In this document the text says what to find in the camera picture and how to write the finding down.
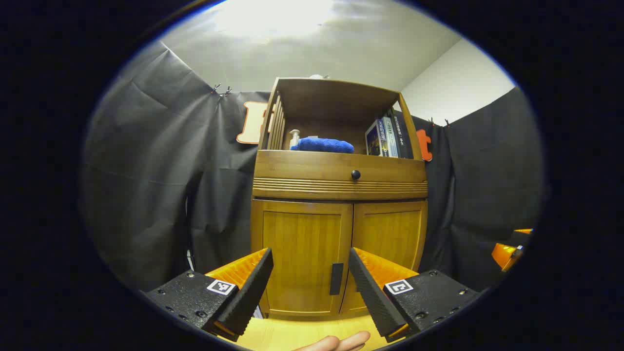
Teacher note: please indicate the wooden shoe cabinet door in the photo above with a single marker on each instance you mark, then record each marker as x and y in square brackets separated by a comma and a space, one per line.
[390, 234]
[302, 253]

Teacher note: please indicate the wooden double-door shoe cabinet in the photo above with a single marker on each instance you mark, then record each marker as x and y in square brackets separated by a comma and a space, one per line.
[336, 97]

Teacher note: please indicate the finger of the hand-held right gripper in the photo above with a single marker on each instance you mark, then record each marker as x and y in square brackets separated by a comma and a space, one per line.
[504, 256]
[523, 230]

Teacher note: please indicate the colourful cover book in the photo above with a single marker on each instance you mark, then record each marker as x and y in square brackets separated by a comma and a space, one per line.
[374, 141]

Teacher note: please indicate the blue towel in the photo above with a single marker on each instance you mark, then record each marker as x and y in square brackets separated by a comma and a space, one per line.
[324, 145]

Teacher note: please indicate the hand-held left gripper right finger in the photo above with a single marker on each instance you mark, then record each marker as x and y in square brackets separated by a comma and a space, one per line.
[373, 287]

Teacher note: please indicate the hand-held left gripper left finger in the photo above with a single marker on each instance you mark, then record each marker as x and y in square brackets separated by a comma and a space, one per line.
[251, 287]

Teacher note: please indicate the wooden drawer with black knob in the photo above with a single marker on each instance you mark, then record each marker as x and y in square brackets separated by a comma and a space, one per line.
[312, 173]

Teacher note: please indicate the white pump bottle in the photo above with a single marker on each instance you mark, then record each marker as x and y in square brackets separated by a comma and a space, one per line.
[294, 139]

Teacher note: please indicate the black backdrop cloth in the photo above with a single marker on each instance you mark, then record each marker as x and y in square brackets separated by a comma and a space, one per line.
[146, 170]

